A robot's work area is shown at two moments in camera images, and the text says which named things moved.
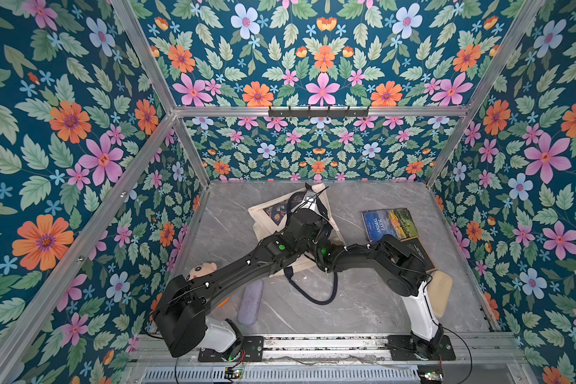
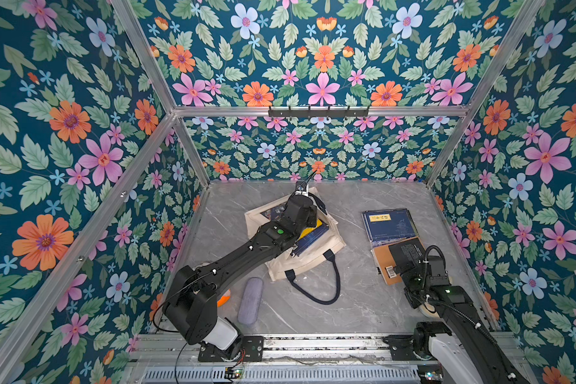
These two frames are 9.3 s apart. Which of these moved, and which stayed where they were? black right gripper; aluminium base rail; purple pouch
Moved: black right gripper
Stayed: aluminium base rail; purple pouch
